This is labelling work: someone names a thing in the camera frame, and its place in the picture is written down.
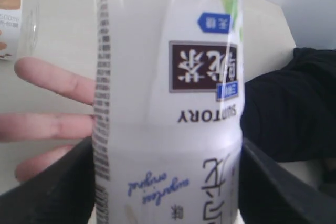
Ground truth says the open bare human hand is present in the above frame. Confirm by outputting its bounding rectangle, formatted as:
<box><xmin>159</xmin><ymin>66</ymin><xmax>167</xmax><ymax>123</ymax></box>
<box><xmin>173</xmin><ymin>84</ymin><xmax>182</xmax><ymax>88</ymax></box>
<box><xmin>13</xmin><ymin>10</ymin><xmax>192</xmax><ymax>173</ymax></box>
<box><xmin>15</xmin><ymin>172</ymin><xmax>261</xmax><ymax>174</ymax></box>
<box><xmin>1</xmin><ymin>57</ymin><xmax>95</xmax><ymax>183</ymax></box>

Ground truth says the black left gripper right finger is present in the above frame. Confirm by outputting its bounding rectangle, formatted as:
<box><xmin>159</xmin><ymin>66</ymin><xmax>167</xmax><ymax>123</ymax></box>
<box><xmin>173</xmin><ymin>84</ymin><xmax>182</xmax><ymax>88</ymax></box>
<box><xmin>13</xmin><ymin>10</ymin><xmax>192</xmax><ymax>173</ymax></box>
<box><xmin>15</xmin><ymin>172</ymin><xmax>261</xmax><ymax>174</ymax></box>
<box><xmin>238</xmin><ymin>138</ymin><xmax>335</xmax><ymax>224</ymax></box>

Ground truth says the green apple label bottle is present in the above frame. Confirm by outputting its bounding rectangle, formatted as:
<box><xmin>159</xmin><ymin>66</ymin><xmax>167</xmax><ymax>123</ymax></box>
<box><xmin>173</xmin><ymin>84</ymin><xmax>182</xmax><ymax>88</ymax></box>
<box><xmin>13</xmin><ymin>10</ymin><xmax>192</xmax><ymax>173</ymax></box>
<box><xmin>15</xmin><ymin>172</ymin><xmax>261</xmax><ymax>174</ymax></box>
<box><xmin>1</xmin><ymin>0</ymin><xmax>39</xmax><ymax>61</ymax></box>

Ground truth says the forearm in black sleeve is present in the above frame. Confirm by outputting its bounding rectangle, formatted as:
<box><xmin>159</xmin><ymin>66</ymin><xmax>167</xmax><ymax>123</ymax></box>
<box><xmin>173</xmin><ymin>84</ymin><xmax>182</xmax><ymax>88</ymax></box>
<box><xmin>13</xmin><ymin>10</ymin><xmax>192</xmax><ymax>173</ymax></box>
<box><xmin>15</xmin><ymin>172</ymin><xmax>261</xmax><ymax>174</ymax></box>
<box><xmin>240</xmin><ymin>47</ymin><xmax>336</xmax><ymax>183</ymax></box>

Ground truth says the white Suntory jasmine tea bottle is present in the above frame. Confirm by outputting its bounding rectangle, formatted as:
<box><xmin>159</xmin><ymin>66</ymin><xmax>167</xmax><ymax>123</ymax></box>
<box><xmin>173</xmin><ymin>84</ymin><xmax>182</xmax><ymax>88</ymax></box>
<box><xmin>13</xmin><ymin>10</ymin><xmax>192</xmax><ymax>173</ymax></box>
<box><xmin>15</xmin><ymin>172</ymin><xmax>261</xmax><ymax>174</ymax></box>
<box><xmin>92</xmin><ymin>0</ymin><xmax>244</xmax><ymax>223</ymax></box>

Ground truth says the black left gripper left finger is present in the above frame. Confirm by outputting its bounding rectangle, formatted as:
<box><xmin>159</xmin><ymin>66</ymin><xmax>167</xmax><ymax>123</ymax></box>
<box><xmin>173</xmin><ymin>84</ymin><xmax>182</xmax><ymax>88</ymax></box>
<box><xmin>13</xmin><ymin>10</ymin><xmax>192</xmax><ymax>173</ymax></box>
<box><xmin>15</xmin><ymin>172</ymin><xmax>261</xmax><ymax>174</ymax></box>
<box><xmin>1</xmin><ymin>137</ymin><xmax>95</xmax><ymax>224</ymax></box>

